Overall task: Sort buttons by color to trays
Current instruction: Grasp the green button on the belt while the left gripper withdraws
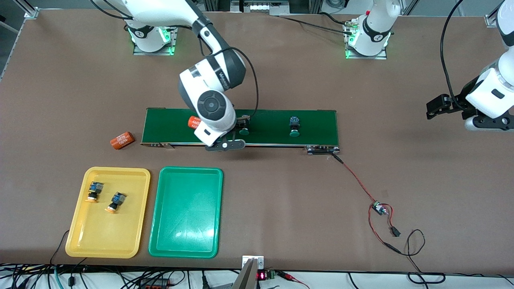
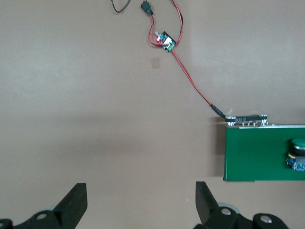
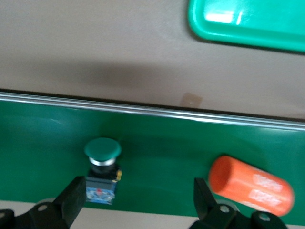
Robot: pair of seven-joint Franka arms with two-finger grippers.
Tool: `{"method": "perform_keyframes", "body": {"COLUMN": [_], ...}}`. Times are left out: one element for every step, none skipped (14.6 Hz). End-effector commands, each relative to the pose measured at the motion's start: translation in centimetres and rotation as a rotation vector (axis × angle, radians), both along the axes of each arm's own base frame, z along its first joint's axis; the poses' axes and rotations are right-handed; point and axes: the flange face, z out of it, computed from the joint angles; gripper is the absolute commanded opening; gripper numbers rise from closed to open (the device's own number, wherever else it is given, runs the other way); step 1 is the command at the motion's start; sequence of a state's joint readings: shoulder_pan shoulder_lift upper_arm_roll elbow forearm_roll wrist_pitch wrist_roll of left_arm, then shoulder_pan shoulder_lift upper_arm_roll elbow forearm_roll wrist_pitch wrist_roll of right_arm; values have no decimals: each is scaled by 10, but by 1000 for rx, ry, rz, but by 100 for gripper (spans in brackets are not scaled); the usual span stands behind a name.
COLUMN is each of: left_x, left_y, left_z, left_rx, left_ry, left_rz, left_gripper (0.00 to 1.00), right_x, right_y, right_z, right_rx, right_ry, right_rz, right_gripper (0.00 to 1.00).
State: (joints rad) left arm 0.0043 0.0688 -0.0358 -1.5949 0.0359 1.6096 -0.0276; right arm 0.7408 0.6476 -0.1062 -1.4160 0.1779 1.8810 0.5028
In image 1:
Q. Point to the red digit display module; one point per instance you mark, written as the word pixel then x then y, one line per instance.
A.
pixel 265 275

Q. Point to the yellow mushroom push button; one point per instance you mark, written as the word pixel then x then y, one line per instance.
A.
pixel 94 192
pixel 115 202

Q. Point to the left arm aluminium base plate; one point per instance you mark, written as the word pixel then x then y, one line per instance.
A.
pixel 381 55

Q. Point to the red clip lead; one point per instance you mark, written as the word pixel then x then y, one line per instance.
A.
pixel 289 276

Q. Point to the yellow plastic tray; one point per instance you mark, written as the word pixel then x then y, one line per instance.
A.
pixel 108 233

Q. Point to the red power strip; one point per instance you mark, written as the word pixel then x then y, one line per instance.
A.
pixel 154 284

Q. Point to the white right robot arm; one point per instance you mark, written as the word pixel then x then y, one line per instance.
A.
pixel 160 10

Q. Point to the right arm aluminium base plate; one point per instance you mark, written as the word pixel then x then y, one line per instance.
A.
pixel 175 40

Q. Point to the aluminium frame corner profile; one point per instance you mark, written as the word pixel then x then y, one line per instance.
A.
pixel 493 19
pixel 28 10

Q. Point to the aluminium camera mount post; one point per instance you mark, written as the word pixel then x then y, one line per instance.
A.
pixel 247 277

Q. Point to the small speed controller board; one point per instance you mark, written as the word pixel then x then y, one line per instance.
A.
pixel 377 208

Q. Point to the silver device with white lights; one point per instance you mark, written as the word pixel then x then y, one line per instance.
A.
pixel 261 7

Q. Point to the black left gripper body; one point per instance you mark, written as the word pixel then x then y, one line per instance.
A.
pixel 460 102

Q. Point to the green conveyor belt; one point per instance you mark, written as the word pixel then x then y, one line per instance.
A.
pixel 273 120

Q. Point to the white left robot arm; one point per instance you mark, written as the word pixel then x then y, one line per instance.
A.
pixel 373 32

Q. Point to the green plastic tray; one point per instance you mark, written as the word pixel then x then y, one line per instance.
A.
pixel 186 212

